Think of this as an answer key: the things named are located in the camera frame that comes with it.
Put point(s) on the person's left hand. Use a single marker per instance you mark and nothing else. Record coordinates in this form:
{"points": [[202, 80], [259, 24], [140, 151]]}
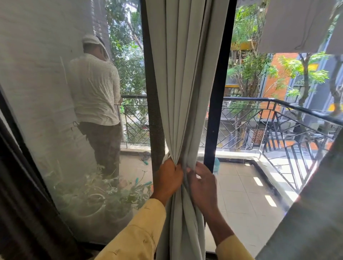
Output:
{"points": [[168, 182]]}

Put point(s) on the person's right hand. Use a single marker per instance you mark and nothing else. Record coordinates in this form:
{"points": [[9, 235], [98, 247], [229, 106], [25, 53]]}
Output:
{"points": [[205, 190]]}

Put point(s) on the light grey curtain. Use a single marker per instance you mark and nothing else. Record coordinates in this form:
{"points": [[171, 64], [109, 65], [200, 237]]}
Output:
{"points": [[182, 80], [308, 227]]}

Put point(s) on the person's right forearm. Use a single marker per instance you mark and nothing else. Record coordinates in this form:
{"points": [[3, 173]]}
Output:
{"points": [[227, 241]]}

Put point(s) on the person's left forearm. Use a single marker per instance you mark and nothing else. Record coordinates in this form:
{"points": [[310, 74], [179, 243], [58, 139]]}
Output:
{"points": [[136, 235]]}

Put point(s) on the leafy plant in white pot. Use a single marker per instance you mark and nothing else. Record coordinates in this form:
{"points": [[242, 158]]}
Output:
{"points": [[91, 201]]}

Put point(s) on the black metal balcony railing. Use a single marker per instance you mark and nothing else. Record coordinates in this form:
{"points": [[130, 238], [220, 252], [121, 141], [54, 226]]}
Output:
{"points": [[249, 99]]}

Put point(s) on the tall sword-leaf plant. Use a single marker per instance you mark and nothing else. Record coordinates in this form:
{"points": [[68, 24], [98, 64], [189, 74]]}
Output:
{"points": [[57, 174]]}

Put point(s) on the orange brick building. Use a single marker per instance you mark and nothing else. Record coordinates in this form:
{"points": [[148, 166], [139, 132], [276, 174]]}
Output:
{"points": [[276, 83]]}

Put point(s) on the dark textured window post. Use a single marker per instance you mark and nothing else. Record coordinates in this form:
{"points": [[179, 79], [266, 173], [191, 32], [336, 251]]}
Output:
{"points": [[152, 107]]}

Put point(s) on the black sliding door frame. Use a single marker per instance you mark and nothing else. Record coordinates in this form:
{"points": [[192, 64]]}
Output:
{"points": [[219, 80]]}

